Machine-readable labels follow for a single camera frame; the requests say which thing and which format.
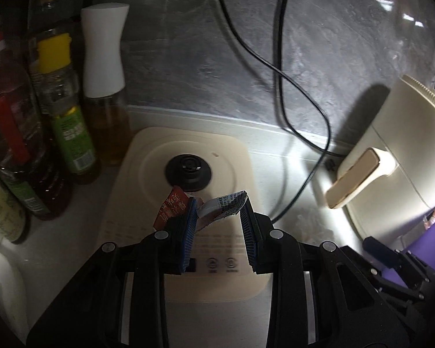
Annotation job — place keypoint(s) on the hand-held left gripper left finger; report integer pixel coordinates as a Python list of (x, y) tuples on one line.
[(188, 235)]

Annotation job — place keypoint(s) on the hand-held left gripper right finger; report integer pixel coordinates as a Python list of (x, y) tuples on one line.
[(248, 239)]

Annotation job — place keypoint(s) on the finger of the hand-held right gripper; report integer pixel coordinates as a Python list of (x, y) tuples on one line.
[(380, 250)]

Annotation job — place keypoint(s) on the red sachet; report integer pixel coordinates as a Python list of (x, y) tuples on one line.
[(174, 203)]

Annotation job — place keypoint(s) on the blue-printed white wrapper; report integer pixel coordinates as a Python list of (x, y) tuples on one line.
[(226, 203)]

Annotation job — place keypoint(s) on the white air fryer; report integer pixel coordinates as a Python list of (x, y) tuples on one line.
[(402, 134)]

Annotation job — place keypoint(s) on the yellow-capped green-label bottle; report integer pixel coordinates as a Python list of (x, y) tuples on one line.
[(72, 137)]

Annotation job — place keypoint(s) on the beige-label bottle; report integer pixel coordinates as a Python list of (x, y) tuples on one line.
[(0, 210)]

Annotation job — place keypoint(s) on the white plastic jug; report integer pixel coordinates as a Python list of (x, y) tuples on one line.
[(3, 286)]

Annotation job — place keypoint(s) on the white-capped oil spray bottle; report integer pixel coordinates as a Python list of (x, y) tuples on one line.
[(103, 61)]

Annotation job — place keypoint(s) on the red-capped dark bottle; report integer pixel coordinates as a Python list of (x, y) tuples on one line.
[(7, 123)]

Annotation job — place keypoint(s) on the dark glass bottle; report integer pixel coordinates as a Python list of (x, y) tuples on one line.
[(50, 0)]

